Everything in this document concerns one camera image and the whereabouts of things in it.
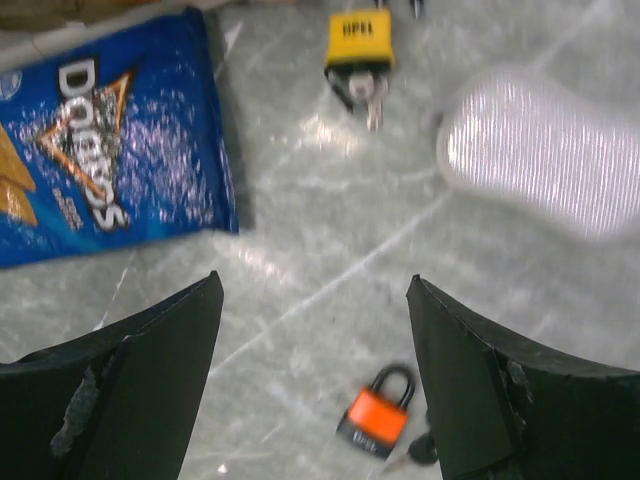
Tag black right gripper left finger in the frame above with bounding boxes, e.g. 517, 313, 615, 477
1, 273, 223, 479

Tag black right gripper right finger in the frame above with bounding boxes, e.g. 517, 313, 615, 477
406, 277, 639, 479

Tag orange padlock key bunch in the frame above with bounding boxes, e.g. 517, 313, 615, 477
381, 432, 438, 475

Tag orange padlock with keys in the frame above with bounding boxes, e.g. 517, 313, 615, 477
336, 363, 416, 460

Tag yellow padlock with key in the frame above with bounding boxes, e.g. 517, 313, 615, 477
324, 1, 395, 131

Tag blue Doritos chip bag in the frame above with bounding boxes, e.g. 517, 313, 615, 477
1, 6, 239, 267

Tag grey silver sponge pad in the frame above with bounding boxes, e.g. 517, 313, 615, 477
435, 66, 639, 242

